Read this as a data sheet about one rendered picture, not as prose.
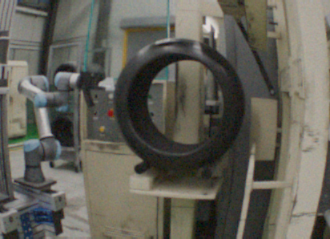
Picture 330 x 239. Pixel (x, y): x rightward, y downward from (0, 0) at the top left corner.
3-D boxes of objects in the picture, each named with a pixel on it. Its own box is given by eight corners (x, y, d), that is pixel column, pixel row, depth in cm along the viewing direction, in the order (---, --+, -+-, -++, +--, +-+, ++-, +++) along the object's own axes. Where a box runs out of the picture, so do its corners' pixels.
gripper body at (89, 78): (99, 72, 168) (78, 70, 170) (96, 91, 169) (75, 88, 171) (105, 73, 175) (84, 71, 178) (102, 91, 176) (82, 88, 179)
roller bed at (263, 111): (249, 153, 195) (251, 97, 193) (272, 153, 191) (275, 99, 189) (247, 160, 176) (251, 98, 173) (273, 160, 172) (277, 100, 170)
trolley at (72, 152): (81, 156, 657) (83, 50, 641) (114, 161, 636) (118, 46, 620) (43, 167, 528) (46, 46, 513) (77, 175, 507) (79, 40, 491)
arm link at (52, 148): (38, 164, 191) (23, 82, 203) (57, 163, 202) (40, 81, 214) (45, 159, 183) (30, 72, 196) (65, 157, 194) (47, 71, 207)
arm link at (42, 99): (13, 75, 193) (40, 91, 161) (26, 74, 201) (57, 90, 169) (11, 93, 195) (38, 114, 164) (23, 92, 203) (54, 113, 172)
